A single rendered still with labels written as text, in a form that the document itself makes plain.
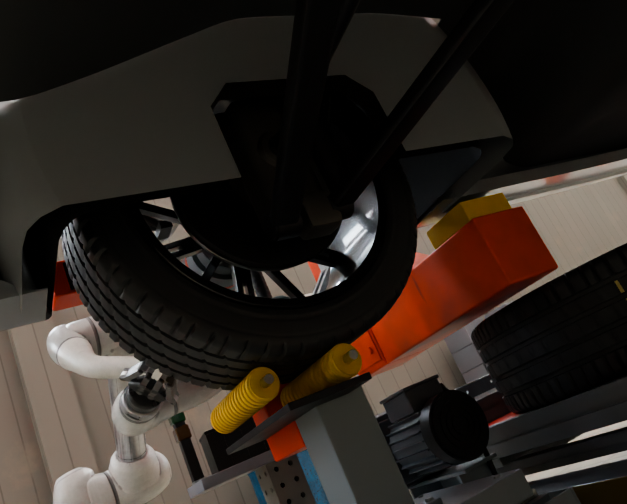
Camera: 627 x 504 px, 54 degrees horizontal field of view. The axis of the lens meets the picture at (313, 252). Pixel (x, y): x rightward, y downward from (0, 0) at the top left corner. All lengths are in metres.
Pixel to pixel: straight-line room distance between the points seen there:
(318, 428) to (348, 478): 0.09
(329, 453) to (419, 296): 0.57
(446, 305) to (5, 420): 3.91
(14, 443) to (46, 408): 0.30
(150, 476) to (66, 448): 2.50
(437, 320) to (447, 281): 0.11
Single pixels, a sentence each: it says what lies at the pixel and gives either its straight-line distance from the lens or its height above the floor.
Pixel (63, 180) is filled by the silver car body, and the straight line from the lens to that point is 0.80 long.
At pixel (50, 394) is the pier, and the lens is 4.87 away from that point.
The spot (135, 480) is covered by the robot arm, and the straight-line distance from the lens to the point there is 2.31.
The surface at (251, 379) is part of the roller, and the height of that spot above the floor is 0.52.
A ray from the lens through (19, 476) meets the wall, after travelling 4.84.
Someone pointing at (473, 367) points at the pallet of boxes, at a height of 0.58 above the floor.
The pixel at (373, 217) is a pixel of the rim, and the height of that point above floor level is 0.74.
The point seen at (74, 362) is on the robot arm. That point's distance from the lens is 1.83.
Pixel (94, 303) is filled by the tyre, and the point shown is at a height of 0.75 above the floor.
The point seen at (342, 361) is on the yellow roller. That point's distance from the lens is 1.00.
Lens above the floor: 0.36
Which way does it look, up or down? 18 degrees up
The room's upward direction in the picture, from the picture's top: 25 degrees counter-clockwise
